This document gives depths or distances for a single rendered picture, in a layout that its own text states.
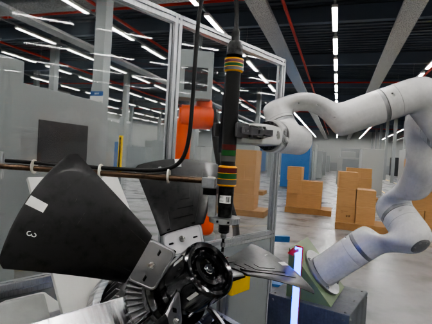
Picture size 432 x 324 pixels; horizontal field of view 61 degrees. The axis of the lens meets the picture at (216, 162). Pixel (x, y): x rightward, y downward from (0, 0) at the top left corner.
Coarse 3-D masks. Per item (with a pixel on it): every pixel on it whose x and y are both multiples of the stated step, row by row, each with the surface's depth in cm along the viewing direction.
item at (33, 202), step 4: (32, 196) 64; (28, 200) 63; (32, 200) 63; (36, 200) 64; (28, 204) 63; (32, 204) 63; (36, 204) 64; (40, 204) 64; (44, 204) 64; (36, 208) 64; (40, 208) 64; (44, 208) 64
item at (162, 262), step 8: (152, 240) 72; (152, 248) 72; (160, 248) 73; (168, 248) 73; (144, 256) 72; (152, 256) 72; (160, 256) 73; (168, 256) 73; (136, 264) 71; (144, 264) 72; (160, 264) 73; (168, 264) 73; (136, 272) 72; (144, 272) 72; (152, 272) 73; (160, 272) 73; (136, 280) 72; (152, 280) 73; (160, 280) 73; (152, 288) 73
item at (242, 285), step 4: (248, 276) 127; (236, 280) 122; (240, 280) 124; (244, 280) 126; (248, 280) 127; (232, 284) 121; (236, 284) 122; (240, 284) 124; (244, 284) 126; (248, 284) 127; (232, 288) 121; (236, 288) 122; (240, 288) 124; (244, 288) 126; (248, 288) 128; (228, 292) 122; (232, 292) 121; (236, 292) 123
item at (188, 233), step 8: (176, 232) 83; (184, 232) 83; (192, 232) 82; (200, 232) 82; (168, 240) 82; (176, 240) 82; (184, 240) 81; (192, 240) 81; (200, 240) 80; (176, 248) 80; (184, 248) 80
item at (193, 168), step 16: (160, 160) 98; (192, 160) 100; (192, 176) 94; (144, 192) 92; (160, 192) 91; (176, 192) 90; (192, 192) 90; (160, 208) 88; (176, 208) 87; (192, 208) 86; (160, 224) 85; (176, 224) 84; (192, 224) 83
